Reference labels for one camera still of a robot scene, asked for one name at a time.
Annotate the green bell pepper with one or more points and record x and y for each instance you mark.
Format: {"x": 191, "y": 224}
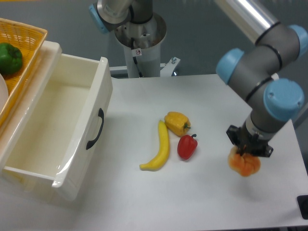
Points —
{"x": 10, "y": 59}

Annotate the black object at edge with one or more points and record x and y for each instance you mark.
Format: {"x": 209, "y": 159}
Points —
{"x": 302, "y": 201}

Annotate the black drawer handle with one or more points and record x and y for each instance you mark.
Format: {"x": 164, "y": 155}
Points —
{"x": 96, "y": 128}

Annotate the white drawer cabinet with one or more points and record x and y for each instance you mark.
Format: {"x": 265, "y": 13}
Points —
{"x": 23, "y": 162}

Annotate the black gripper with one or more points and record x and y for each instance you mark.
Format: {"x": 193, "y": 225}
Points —
{"x": 248, "y": 144}

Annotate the round orange bread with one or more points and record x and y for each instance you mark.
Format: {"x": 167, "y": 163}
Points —
{"x": 245, "y": 165}

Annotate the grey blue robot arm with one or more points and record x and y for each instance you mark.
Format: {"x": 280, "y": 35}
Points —
{"x": 273, "y": 102}

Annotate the red bell pepper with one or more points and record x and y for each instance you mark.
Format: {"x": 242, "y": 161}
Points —
{"x": 187, "y": 146}

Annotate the open white drawer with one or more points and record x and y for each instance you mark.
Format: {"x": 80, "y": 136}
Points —
{"x": 76, "y": 90}

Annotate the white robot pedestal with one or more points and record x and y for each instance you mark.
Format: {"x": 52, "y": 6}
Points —
{"x": 142, "y": 48}

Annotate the white plate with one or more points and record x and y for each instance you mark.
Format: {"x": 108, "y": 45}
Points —
{"x": 4, "y": 95}

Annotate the yellow woven basket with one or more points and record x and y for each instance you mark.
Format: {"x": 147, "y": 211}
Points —
{"x": 19, "y": 48}

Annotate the yellow bell pepper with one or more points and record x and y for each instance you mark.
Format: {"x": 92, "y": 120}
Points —
{"x": 178, "y": 123}

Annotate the yellow banana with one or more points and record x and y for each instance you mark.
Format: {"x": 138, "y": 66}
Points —
{"x": 163, "y": 153}

